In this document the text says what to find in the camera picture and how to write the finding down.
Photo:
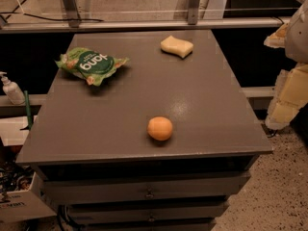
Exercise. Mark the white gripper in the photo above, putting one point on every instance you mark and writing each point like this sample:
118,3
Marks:
298,38

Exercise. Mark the yellow sponge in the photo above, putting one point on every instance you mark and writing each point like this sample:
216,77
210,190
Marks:
176,46

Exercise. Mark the orange ball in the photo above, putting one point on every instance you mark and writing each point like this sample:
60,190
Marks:
159,128

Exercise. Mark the grey drawer cabinet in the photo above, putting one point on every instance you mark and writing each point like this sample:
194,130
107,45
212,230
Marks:
91,148

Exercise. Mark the green snack bag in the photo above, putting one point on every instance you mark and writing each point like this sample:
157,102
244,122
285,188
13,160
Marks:
90,65

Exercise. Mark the green stick tool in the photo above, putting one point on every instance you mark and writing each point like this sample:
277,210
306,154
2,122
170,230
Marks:
30,119

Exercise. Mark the white pump bottle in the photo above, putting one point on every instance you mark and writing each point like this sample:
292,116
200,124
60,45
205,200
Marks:
12,90

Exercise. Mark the white cardboard box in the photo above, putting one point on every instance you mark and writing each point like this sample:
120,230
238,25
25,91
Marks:
29,203

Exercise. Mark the metal frame rail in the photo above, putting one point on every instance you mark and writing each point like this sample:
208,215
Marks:
38,16

